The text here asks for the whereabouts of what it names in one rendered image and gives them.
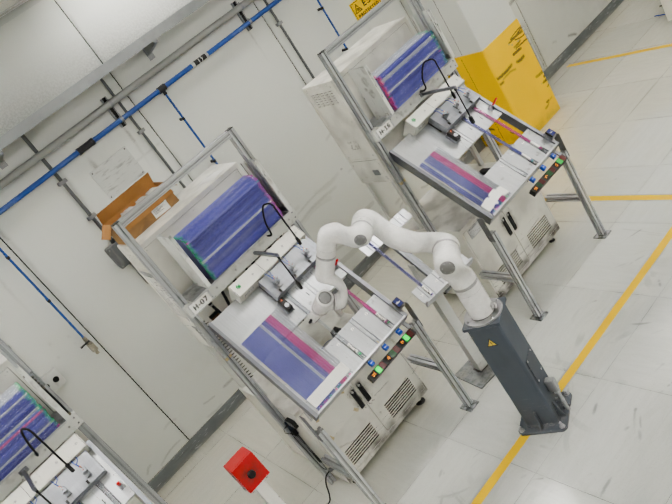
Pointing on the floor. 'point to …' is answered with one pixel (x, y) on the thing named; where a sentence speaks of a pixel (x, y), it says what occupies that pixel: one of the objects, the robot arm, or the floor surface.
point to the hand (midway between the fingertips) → (315, 317)
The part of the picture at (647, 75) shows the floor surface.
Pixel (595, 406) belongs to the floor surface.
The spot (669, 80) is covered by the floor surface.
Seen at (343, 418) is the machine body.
